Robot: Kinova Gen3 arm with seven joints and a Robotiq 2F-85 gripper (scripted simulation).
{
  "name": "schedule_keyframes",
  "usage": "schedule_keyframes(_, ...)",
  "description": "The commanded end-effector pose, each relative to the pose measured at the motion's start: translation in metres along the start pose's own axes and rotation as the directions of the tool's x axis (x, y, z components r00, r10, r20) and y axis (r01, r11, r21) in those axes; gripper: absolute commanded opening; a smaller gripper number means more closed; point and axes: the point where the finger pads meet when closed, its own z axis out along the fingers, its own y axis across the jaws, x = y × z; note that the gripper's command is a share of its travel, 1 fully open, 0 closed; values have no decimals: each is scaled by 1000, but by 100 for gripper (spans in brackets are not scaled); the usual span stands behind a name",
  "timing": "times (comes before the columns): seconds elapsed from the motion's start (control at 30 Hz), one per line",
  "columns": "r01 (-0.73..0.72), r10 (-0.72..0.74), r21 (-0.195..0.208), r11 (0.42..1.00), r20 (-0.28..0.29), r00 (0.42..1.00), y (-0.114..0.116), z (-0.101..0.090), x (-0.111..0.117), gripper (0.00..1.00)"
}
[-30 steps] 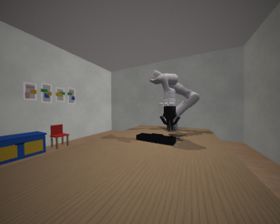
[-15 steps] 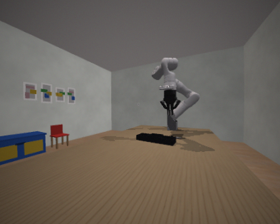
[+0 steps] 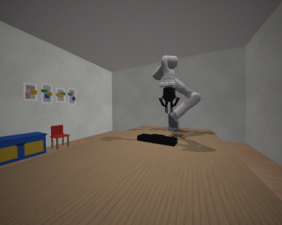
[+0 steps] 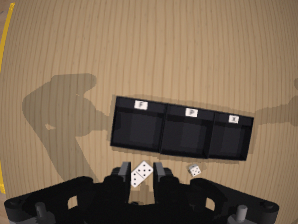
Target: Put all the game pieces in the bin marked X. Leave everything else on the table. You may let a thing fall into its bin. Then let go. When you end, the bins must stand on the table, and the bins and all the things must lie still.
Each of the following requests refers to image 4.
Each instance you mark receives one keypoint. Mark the grey die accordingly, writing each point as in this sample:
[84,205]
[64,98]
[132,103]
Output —
[194,169]

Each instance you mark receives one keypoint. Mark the black three-compartment bin rack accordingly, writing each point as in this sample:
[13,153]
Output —
[177,130]

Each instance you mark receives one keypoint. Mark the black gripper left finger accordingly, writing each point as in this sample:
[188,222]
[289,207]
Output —
[102,202]

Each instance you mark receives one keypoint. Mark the white domino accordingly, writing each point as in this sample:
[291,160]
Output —
[140,173]

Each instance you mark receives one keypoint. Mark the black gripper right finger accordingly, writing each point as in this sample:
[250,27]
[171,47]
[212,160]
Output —
[231,206]

